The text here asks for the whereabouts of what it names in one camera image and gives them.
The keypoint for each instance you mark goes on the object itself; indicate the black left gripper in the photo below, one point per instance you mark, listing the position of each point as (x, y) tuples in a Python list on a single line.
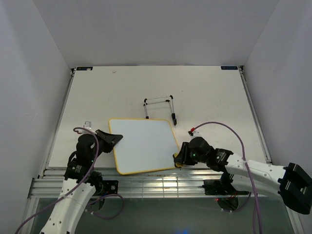
[(111, 140)]

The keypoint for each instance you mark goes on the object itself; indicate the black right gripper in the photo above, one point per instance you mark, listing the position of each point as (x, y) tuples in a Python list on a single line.
[(183, 157)]

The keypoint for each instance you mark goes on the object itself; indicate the yellow whiteboard eraser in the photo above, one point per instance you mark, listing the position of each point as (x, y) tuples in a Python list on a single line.
[(178, 160)]

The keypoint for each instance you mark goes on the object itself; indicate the yellow framed whiteboard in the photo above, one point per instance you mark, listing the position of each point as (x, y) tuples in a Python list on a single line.
[(147, 145)]

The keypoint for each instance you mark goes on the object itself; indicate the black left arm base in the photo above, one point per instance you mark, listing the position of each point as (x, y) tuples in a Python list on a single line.
[(107, 187)]

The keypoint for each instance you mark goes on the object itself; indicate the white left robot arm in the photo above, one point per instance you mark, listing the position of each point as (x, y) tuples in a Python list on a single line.
[(82, 186)]

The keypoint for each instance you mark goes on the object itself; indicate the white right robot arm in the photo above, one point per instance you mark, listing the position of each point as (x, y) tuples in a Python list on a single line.
[(290, 184)]

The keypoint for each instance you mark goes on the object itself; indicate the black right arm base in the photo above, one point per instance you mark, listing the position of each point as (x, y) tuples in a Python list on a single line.
[(226, 194)]

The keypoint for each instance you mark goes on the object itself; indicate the blue left corner label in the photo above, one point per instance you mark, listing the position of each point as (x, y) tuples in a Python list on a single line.
[(84, 68)]

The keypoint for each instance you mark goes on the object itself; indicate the blue table corner label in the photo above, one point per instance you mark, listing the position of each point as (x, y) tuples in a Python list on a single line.
[(229, 67)]

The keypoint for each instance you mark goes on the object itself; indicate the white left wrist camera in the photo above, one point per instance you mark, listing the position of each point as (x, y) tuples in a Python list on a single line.
[(87, 128)]

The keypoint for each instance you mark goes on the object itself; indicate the metal wire board stand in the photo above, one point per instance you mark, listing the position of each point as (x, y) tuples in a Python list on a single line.
[(160, 104)]

